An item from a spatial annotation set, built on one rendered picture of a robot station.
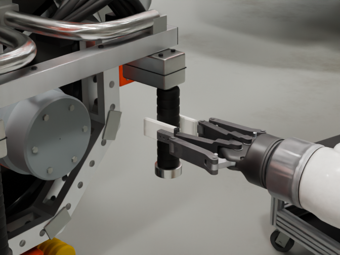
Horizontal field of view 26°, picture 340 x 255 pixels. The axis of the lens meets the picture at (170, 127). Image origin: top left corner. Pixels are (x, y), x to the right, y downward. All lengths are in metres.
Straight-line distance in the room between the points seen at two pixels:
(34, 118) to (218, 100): 2.51
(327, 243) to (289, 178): 1.17
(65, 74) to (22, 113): 0.10
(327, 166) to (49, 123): 0.39
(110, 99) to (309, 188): 0.50
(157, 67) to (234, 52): 3.10
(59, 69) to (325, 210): 0.39
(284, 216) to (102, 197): 0.72
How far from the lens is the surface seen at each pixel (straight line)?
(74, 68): 1.00
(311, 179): 0.97
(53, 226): 1.34
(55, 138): 1.07
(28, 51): 0.96
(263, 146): 1.03
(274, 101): 3.52
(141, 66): 1.12
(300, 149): 1.00
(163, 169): 1.17
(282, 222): 2.28
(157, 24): 1.11
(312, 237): 2.20
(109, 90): 1.34
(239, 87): 3.67
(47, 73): 0.97
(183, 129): 1.16
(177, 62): 1.11
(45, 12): 1.34
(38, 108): 1.04
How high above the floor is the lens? 1.30
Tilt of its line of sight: 24 degrees down
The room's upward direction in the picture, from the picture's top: straight up
